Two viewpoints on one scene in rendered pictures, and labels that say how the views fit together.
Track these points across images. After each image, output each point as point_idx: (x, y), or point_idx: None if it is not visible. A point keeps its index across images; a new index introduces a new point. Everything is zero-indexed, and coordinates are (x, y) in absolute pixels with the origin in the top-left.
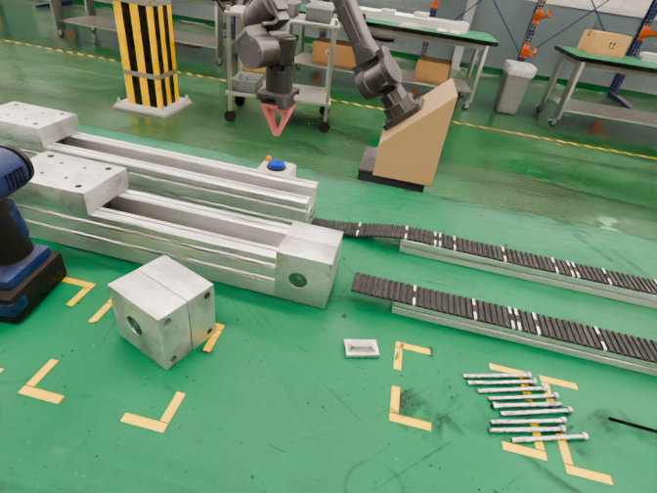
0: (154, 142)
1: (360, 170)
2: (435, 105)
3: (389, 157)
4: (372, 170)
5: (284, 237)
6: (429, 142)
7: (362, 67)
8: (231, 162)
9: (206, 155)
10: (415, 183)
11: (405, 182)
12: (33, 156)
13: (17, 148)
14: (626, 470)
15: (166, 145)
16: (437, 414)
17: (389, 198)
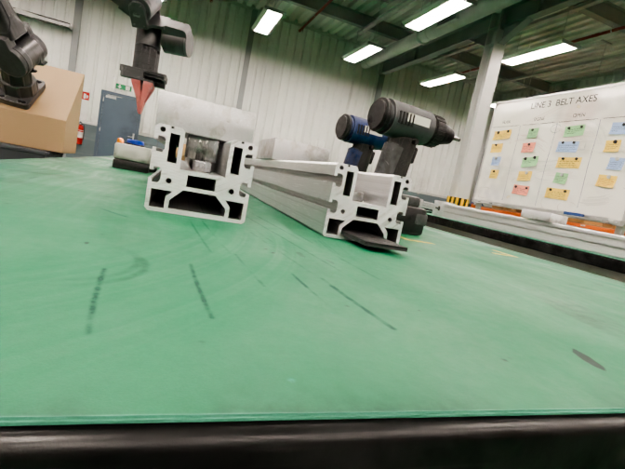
0: (8, 162)
1: (46, 153)
2: (65, 82)
3: (68, 132)
4: (48, 151)
5: (258, 158)
6: (77, 113)
7: (13, 41)
8: (72, 163)
9: (51, 162)
10: (60, 155)
11: (58, 156)
12: (292, 140)
13: (341, 115)
14: None
15: (20, 162)
16: None
17: (112, 161)
